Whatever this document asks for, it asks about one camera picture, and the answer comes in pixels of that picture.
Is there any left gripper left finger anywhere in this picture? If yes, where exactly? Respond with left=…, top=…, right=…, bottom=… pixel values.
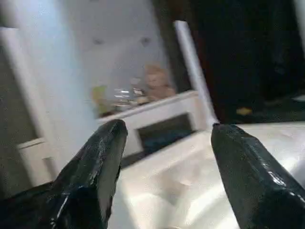
left=0, top=119, right=129, bottom=229

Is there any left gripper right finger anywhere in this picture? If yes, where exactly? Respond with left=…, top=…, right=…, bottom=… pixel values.
left=211, top=123, right=305, bottom=229

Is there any white plastic table top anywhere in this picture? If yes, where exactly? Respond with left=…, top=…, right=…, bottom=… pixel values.
left=114, top=122, right=305, bottom=229

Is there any white plastic table leg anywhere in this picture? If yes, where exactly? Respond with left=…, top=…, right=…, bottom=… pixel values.
left=174, top=21, right=218, bottom=127

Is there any black table mat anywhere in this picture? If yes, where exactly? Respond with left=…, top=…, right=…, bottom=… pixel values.
left=121, top=94, right=305, bottom=167

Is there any white sideboard cabinet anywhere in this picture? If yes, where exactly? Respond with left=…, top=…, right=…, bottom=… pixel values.
left=97, top=91, right=208, bottom=158

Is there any pink plush toy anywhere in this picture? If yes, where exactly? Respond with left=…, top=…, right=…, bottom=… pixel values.
left=143, top=63, right=176, bottom=100

